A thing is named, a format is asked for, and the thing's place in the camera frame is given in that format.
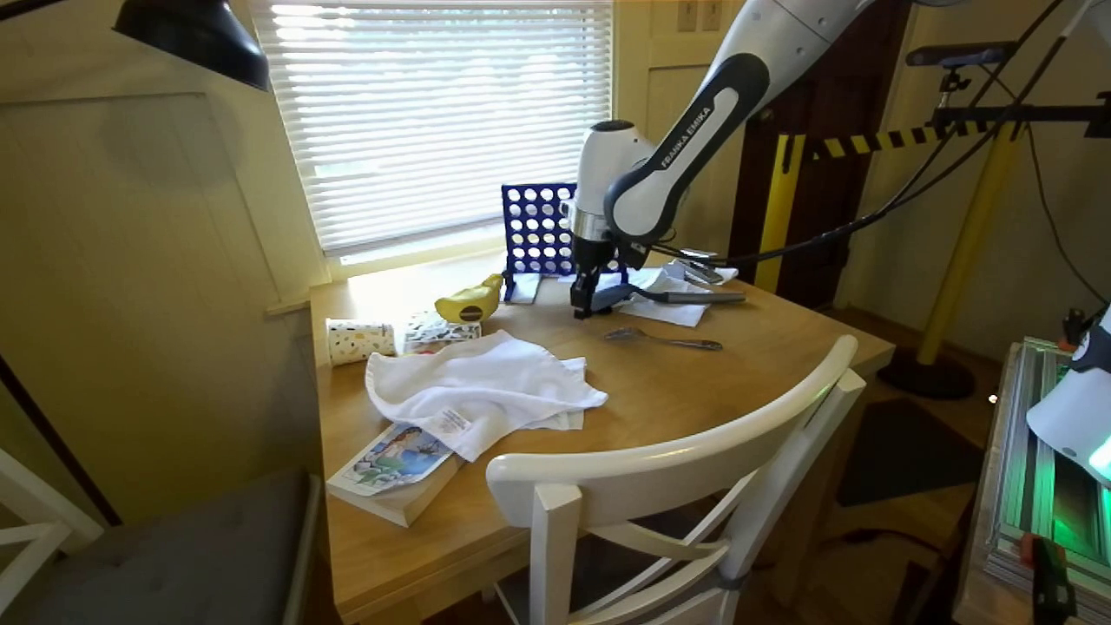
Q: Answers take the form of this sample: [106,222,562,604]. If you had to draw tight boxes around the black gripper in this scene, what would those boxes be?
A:
[569,240,630,319]

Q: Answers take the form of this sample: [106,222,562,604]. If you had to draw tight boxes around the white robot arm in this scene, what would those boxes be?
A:
[569,0,874,315]

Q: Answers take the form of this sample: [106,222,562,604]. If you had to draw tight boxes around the blue connect four grid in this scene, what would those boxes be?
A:
[499,179,630,304]

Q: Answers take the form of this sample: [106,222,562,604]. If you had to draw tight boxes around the white paper sheets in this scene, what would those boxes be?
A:
[617,259,727,327]

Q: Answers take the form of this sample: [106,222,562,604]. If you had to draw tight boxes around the yellow banana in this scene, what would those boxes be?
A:
[433,273,503,322]

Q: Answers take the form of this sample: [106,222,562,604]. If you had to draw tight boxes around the white cloth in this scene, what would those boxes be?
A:
[364,328,609,460]

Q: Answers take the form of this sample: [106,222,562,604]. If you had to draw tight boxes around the patterned small box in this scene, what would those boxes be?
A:
[404,311,483,355]

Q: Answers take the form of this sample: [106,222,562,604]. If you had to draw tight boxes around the white dotted cup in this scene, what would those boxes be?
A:
[328,319,397,365]

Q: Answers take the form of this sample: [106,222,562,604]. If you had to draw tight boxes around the white window blind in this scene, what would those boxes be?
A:
[255,0,614,255]

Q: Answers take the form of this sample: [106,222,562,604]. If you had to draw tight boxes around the book with colourful cover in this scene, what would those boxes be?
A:
[331,422,460,526]

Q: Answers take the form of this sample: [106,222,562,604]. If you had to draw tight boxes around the white wooden chair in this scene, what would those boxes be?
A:
[488,335,866,625]

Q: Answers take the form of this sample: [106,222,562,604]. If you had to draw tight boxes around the black desk lamp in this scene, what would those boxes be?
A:
[116,0,271,91]

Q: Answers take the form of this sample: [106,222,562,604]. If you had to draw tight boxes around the yellow black tripod stand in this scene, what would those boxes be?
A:
[749,92,1111,398]

